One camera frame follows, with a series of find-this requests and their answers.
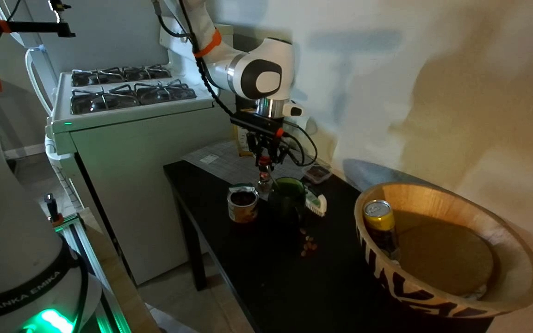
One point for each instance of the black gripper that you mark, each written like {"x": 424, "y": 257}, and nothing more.
{"x": 266, "y": 133}

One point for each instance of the black topped spice bottle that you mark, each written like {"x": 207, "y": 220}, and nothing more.
{"x": 264, "y": 187}

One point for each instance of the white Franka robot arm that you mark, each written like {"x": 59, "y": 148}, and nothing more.
{"x": 7, "y": 259}

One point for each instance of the yellow lidded bottle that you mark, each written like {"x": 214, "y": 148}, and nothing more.
{"x": 379, "y": 218}

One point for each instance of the wooden bowl with black pattern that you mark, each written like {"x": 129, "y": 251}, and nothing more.
{"x": 451, "y": 251}

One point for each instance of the dark green jar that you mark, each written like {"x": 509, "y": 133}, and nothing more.
{"x": 287, "y": 200}

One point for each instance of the grey paper placemat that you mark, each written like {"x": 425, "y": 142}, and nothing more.
{"x": 222, "y": 161}

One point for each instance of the small dark card box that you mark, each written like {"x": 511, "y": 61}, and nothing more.
{"x": 316, "y": 174}

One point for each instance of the small white object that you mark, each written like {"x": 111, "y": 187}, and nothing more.
{"x": 316, "y": 202}

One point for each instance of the small red crumbs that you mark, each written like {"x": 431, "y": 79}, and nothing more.
{"x": 307, "y": 244}

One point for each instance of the black side table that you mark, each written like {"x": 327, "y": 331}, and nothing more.
{"x": 266, "y": 270}

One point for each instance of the white gas stove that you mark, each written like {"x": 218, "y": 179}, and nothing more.
{"x": 137, "y": 185}

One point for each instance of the black stove burner grate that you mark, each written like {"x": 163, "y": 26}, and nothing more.
{"x": 129, "y": 94}
{"x": 118, "y": 74}

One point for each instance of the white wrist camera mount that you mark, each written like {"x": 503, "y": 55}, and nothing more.
{"x": 285, "y": 109}

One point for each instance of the metal robot cart frame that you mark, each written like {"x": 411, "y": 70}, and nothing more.
{"x": 109, "y": 277}

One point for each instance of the black camera stand bar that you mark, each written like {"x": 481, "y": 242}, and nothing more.
{"x": 18, "y": 26}

